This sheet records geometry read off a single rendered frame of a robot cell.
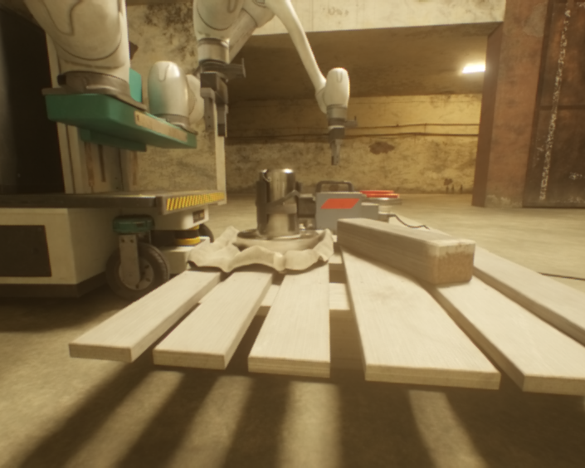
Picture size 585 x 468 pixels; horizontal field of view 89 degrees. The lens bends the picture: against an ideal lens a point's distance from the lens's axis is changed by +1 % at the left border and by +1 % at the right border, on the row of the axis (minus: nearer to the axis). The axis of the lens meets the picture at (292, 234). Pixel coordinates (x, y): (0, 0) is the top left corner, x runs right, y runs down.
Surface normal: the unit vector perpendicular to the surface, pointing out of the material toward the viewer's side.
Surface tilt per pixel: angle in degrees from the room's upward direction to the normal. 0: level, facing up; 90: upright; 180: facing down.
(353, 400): 0
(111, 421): 0
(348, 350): 90
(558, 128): 90
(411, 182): 90
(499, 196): 90
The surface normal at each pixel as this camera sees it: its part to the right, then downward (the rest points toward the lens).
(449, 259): 0.31, 0.16
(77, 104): -0.02, 0.17
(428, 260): -0.95, 0.05
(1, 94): 1.00, 0.00
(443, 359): 0.00, -0.99
